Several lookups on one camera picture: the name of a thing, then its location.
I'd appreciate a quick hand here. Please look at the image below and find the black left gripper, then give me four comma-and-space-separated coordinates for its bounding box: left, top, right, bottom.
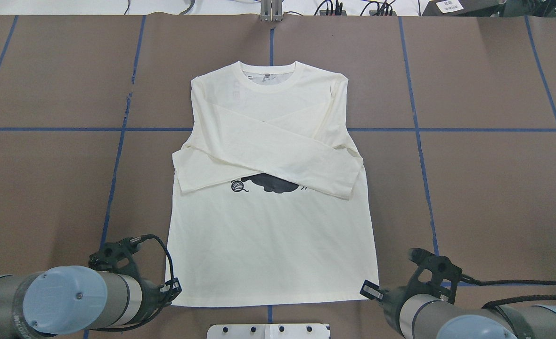
89, 238, 182, 307

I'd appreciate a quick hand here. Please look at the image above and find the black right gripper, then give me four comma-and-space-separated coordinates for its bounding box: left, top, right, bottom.
360, 248, 462, 307

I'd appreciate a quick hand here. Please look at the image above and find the cream long-sleeve cat shirt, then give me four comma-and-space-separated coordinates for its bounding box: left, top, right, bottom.
167, 62, 379, 307

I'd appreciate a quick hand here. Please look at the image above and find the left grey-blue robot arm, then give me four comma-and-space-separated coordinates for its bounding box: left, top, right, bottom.
0, 234, 182, 339

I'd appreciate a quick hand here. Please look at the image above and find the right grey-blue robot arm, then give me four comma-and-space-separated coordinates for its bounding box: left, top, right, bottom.
360, 248, 556, 339

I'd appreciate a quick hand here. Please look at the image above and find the black box with white label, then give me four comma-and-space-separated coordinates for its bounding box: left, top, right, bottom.
421, 0, 506, 17

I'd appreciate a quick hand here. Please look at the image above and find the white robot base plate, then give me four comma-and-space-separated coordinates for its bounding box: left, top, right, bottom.
206, 323, 331, 339

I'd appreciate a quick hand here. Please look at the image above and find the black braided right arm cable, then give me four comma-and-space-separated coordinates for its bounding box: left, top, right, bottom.
457, 275, 556, 309

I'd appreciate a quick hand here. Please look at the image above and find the grey aluminium frame post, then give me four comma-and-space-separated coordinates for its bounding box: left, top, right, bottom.
259, 0, 284, 22

